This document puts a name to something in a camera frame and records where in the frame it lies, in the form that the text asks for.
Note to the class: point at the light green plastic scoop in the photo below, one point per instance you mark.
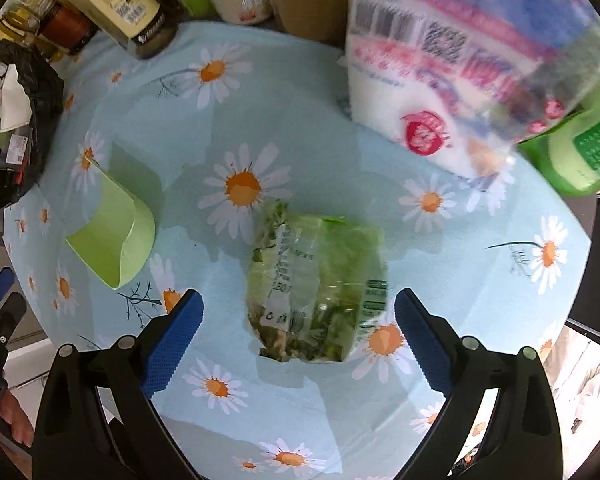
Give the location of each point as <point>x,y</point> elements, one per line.
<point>112,230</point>

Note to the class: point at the dark sauce bottle cream label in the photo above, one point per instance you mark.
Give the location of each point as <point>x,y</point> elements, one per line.
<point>120,5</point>

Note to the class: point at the yellow oil bottle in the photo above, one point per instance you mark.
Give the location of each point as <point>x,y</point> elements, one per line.
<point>20,17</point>

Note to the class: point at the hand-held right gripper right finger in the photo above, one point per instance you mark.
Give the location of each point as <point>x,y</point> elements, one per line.
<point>422,342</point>

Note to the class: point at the green package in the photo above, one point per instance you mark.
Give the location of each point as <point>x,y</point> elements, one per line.
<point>575,155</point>

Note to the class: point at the white sugar bag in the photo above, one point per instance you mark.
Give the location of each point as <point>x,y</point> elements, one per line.
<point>430,60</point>

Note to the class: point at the clear packet with barcode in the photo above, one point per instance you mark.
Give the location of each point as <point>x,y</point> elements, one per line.
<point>17,147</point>

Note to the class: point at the brown liquid container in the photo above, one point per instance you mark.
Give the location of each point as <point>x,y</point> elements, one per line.
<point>305,0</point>

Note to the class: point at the crumpled white tissue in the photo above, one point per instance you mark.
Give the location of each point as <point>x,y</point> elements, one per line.
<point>2,102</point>

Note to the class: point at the white quilted clothing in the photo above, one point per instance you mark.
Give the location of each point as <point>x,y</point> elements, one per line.
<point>585,385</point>

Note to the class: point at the floral light blue tablecloth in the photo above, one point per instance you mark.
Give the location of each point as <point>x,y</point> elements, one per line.
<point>305,135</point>

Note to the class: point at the black bag lined trash bin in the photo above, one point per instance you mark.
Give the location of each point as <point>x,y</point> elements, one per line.
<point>35,90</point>

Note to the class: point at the green plastic wrapper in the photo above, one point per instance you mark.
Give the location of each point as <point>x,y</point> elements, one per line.
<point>315,280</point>

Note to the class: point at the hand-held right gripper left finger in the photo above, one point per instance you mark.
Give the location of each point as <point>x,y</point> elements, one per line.
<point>177,345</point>

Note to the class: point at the person's left hand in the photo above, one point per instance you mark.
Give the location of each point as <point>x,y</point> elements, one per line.
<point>14,420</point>

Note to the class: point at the red brown jar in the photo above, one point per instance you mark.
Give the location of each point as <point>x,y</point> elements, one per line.
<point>65,30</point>

